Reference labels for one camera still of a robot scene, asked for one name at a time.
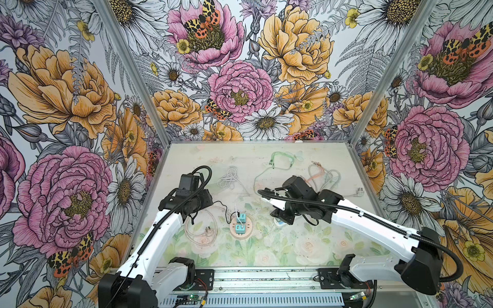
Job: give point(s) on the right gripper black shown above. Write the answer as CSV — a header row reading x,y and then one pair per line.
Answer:
x,y
280,214

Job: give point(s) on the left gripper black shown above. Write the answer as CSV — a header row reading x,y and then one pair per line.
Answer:
x,y
206,197

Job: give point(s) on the round pink socket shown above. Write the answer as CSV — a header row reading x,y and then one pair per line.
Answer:
x,y
249,232

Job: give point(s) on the teal charger adapter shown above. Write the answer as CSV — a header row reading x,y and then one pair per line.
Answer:
x,y
241,218
240,229

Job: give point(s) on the white blue power strip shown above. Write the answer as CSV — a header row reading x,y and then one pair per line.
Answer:
x,y
278,223

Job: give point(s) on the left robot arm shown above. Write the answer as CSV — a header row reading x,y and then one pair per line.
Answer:
x,y
137,283

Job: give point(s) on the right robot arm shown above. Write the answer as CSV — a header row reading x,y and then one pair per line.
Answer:
x,y
418,258

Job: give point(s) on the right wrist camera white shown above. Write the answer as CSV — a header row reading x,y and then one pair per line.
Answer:
x,y
278,204

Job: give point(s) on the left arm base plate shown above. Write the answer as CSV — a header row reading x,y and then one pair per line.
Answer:
x,y
204,280

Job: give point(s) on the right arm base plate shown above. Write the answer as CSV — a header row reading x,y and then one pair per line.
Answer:
x,y
330,279

